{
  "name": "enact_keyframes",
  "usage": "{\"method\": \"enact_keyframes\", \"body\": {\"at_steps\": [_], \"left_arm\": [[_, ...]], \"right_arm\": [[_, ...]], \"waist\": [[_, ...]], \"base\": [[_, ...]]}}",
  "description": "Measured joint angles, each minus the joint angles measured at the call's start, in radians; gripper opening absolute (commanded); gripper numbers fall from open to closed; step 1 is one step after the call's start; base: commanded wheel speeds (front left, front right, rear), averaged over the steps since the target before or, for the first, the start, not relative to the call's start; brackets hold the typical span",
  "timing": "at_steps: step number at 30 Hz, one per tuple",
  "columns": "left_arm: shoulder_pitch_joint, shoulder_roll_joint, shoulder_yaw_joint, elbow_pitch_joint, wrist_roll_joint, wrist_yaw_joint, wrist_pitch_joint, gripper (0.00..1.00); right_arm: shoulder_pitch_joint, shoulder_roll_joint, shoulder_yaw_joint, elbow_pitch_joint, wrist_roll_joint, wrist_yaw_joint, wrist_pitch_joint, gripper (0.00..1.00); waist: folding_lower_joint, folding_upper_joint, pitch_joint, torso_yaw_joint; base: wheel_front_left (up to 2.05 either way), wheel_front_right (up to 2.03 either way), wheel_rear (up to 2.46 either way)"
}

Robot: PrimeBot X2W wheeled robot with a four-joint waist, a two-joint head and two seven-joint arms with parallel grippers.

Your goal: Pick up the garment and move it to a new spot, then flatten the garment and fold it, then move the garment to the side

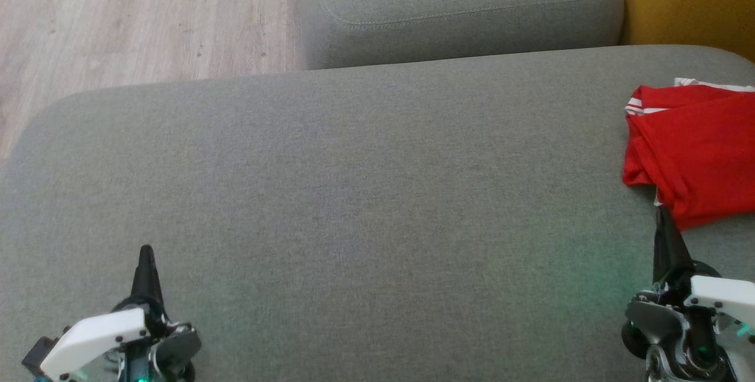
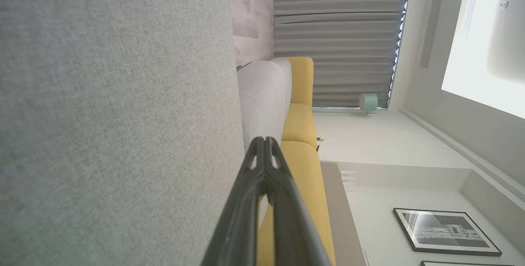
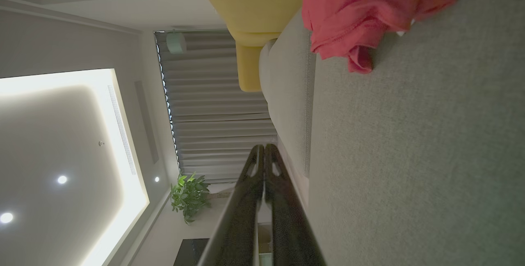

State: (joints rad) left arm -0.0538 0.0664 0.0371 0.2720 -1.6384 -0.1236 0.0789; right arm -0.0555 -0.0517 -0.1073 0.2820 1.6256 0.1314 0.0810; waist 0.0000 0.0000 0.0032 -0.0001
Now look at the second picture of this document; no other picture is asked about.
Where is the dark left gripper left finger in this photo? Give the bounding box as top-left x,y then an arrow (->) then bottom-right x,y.
201,136 -> 267,266

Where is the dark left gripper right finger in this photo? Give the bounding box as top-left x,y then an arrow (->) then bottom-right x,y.
264,136 -> 333,266

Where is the yellow sofa back cushion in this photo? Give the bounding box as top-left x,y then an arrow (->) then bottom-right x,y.
281,102 -> 320,150
256,140 -> 336,266
283,56 -> 315,107

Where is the small grey sofa seat cushion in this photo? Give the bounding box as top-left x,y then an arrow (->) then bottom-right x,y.
237,57 -> 293,152

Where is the mint green lamp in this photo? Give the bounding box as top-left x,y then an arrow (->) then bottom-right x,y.
359,93 -> 379,116

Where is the black framed picture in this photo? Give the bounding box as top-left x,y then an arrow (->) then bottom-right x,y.
393,208 -> 502,257

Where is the grey pleated curtain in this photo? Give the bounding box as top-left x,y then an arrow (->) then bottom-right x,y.
273,0 -> 412,109

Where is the brown wooden wall ledge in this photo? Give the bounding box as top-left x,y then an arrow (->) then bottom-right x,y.
320,161 -> 368,266

